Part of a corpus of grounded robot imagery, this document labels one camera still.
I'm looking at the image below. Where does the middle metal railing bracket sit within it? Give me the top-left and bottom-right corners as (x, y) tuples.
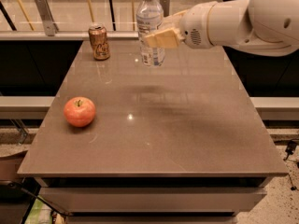
(160, 0), (170, 17)

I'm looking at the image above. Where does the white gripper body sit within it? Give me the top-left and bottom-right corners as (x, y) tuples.
(179, 1), (216, 49)

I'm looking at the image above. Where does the clear plastic water bottle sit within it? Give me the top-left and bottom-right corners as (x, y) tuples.
(135, 0), (165, 66)

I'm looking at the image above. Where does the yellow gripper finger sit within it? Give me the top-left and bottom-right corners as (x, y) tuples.
(163, 10), (187, 28)
(144, 27), (184, 49)

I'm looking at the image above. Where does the grey table drawer front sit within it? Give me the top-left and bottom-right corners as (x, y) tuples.
(40, 188), (266, 213)

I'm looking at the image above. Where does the yellow pole middle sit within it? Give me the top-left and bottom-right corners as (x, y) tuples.
(130, 0), (135, 31)

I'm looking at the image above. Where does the left metal railing bracket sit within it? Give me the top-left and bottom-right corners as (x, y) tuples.
(35, 0), (59, 36)

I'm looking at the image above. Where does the yellow pole far left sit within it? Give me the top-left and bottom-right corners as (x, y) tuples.
(17, 0), (35, 31)

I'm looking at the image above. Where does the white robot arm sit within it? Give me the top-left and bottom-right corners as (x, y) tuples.
(144, 0), (299, 57)

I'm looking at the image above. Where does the orange soda can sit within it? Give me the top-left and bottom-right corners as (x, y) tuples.
(88, 23), (110, 61)

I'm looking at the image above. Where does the metal railing bracket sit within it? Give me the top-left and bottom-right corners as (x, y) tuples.
(35, 0), (59, 36)
(160, 0), (170, 17)

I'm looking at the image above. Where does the red apple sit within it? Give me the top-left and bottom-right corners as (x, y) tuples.
(64, 97), (96, 127)

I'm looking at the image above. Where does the yellow pole behind can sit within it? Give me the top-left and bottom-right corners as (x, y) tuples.
(86, 0), (94, 22)

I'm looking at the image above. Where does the black pole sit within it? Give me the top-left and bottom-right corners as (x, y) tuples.
(108, 0), (116, 31)

